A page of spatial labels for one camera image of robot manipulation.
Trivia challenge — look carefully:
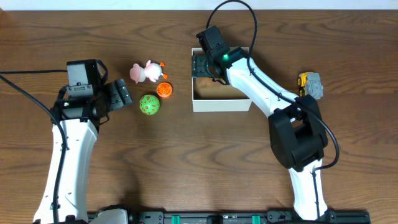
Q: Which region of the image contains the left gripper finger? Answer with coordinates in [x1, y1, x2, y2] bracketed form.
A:
[104, 83, 124, 111]
[115, 79, 132, 105]

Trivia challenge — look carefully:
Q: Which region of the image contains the green numbered ball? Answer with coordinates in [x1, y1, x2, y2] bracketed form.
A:
[139, 95, 160, 115]

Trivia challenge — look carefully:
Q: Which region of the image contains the white pink toy figure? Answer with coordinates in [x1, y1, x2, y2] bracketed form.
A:
[129, 60, 169, 83]

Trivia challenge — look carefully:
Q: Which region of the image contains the orange round toy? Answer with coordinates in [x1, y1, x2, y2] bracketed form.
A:
[156, 82, 173, 98]

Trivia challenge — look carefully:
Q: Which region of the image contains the yellow grey toy truck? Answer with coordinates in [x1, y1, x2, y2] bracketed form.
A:
[297, 72, 323, 100]

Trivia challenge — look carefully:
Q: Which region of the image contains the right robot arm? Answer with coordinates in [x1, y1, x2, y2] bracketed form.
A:
[192, 26, 328, 220]

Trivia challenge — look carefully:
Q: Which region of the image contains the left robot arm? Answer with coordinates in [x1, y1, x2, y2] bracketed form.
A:
[33, 59, 132, 223]

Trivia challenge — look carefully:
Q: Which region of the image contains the white cardboard box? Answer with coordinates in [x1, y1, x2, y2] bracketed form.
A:
[191, 47, 253, 113]

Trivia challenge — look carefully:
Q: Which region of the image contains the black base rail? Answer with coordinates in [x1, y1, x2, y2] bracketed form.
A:
[86, 210, 371, 224]

